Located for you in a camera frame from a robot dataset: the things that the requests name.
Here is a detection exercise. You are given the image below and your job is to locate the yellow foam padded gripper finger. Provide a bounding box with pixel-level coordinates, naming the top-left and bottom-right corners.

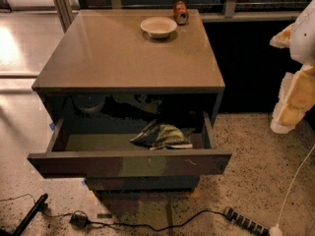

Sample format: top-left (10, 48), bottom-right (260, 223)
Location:
top-left (270, 23), bottom-right (315, 134)

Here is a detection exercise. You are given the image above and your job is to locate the dark top drawer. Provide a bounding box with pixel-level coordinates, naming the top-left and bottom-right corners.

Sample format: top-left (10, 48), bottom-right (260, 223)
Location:
top-left (28, 117), bottom-right (231, 179)

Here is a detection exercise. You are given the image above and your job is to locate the dark drawer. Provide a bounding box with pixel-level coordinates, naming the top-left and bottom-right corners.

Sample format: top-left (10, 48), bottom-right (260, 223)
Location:
top-left (85, 176), bottom-right (199, 192)
top-left (28, 117), bottom-right (231, 179)

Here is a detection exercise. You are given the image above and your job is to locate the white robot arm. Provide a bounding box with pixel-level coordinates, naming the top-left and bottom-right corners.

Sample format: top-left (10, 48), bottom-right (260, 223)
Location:
top-left (270, 0), bottom-right (315, 134)

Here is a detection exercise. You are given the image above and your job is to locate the grey brown drawer cabinet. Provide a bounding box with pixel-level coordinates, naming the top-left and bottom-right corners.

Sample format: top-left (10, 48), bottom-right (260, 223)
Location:
top-left (31, 8), bottom-right (226, 208)

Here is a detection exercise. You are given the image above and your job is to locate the dark bottom drawer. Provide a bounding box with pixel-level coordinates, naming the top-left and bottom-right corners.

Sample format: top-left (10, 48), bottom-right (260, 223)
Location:
top-left (85, 176), bottom-right (199, 192)

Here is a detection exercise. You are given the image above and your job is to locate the black power strip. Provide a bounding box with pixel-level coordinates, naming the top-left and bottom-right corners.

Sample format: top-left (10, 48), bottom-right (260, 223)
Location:
top-left (223, 206), bottom-right (270, 236)

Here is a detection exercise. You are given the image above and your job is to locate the orange soda can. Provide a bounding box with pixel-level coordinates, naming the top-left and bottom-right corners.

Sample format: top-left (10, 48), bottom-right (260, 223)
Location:
top-left (173, 1), bottom-right (189, 25)

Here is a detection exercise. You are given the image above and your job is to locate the green chip bag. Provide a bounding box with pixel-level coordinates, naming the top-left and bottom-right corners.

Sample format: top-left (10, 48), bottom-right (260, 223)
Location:
top-left (130, 120), bottom-right (193, 150)

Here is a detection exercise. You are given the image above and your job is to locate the white paper bowl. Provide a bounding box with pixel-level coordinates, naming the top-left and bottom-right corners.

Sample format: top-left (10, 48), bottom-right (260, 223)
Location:
top-left (141, 17), bottom-right (177, 39)

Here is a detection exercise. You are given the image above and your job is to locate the black stand leg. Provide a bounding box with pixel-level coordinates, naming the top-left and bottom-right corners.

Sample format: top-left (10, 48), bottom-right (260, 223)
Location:
top-left (0, 194), bottom-right (48, 236)

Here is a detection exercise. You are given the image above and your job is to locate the white cable with plug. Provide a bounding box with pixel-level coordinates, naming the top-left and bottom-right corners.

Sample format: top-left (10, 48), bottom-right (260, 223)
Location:
top-left (269, 143), bottom-right (315, 236)

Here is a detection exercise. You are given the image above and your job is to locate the black power adapter cable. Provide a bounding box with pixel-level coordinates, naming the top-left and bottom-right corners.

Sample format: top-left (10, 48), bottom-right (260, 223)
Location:
top-left (0, 193), bottom-right (228, 233)

